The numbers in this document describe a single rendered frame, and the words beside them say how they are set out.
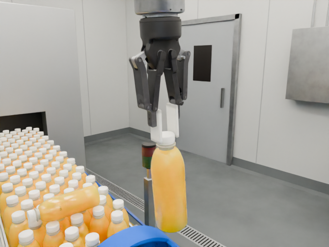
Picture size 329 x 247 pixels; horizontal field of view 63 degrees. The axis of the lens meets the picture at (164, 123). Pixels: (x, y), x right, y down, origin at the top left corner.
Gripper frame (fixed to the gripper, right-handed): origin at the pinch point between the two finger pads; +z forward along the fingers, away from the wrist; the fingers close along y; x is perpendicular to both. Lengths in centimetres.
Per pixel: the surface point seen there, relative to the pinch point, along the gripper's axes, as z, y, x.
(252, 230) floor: 171, 164, 68
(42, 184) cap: 40, -11, 67
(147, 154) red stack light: 32, 27, 44
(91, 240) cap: 37.3, -11.2, 20.9
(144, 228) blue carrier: 26.1, -4.5, 3.5
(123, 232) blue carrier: 24.8, -9.6, 4.7
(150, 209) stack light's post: 59, 26, 43
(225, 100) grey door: 88, 288, 199
